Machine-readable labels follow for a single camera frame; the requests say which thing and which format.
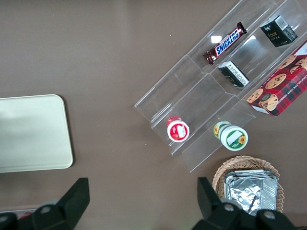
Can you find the cream rectangular tray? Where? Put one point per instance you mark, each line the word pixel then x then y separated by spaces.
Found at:
pixel 33 133

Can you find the clear acrylic tiered shelf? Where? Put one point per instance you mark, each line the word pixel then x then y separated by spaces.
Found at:
pixel 204 93

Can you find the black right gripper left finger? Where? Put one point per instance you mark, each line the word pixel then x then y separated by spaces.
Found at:
pixel 69 203

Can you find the black Face box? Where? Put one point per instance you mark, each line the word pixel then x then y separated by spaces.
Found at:
pixel 278 31

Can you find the small black printed box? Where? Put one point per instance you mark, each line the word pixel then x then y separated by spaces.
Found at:
pixel 233 73

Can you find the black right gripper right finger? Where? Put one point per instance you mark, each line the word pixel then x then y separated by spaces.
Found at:
pixel 216 210

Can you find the Snickers chocolate bar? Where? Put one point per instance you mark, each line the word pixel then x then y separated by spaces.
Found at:
pixel 225 43

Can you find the woven wicker basket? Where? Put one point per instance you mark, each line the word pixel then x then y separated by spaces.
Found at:
pixel 242 164

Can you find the green sunflower lidded cup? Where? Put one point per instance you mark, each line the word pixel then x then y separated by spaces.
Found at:
pixel 231 135

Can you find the aluminium foil container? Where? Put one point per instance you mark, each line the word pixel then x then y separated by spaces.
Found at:
pixel 251 189

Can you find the red strawberry lidded cup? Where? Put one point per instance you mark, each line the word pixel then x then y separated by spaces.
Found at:
pixel 178 129

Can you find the red chocolate chip cookie box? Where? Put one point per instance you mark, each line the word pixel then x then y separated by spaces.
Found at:
pixel 280 88

